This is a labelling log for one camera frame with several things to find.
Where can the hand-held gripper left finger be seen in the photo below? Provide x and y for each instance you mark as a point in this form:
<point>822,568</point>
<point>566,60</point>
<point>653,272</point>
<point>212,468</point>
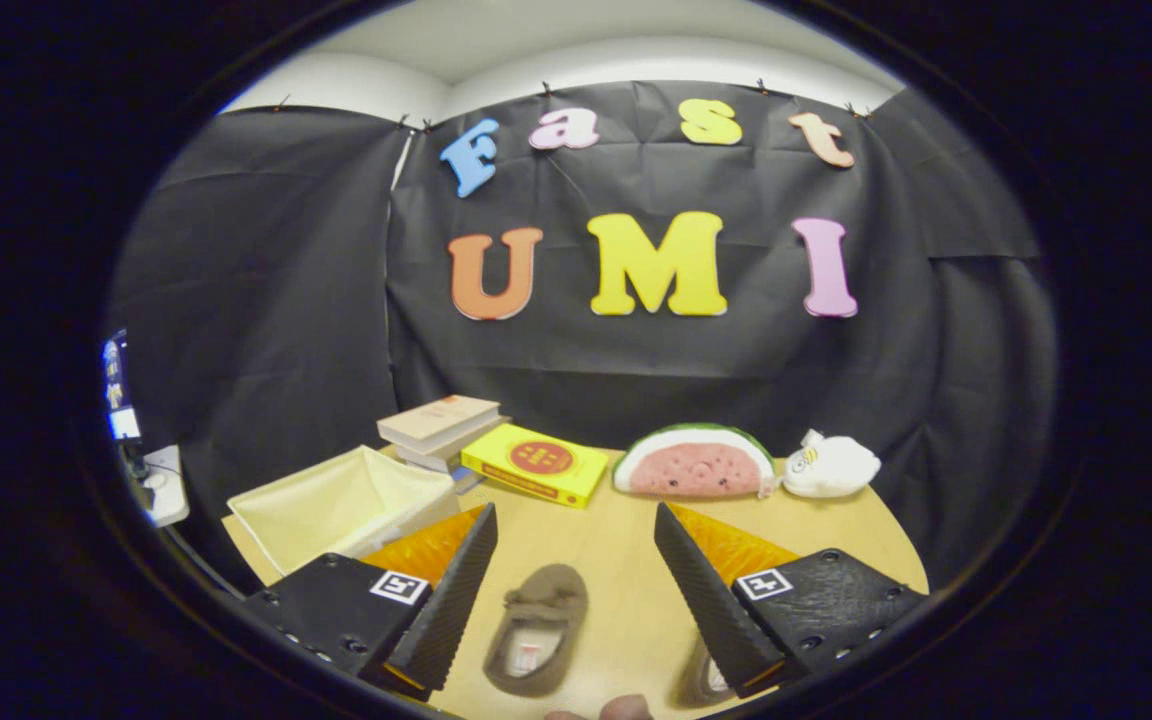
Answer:
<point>451,600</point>

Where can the computer monitor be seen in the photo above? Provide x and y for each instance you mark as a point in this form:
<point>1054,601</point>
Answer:
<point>116,385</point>

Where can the white plush toy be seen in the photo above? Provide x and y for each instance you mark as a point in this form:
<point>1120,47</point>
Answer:
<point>831,468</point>

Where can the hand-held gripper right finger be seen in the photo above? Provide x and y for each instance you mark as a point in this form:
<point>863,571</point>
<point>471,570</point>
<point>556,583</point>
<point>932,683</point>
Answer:
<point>706,600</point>

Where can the beige fabric storage box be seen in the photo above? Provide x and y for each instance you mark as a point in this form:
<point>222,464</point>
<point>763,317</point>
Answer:
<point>336,505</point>

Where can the black backdrop cloth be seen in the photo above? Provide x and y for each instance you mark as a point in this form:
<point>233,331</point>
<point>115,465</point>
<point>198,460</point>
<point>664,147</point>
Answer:
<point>576,380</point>

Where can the brown fuzzy shoe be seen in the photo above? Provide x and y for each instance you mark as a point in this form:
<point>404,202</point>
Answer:
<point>698,680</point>
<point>546,590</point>

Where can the white device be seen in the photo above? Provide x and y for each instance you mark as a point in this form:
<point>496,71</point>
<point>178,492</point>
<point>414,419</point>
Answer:
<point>168,495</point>

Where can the blue book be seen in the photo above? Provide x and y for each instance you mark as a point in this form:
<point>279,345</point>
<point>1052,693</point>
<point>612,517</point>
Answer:
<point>464,478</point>

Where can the watermelon slice plush toy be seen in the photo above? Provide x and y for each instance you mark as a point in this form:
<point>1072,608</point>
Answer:
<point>696,470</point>

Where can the beige cover book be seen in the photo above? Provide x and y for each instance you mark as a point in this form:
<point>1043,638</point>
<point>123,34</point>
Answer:
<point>436,412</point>

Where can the yellow book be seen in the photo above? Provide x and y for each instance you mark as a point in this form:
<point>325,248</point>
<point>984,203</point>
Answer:
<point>536,460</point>

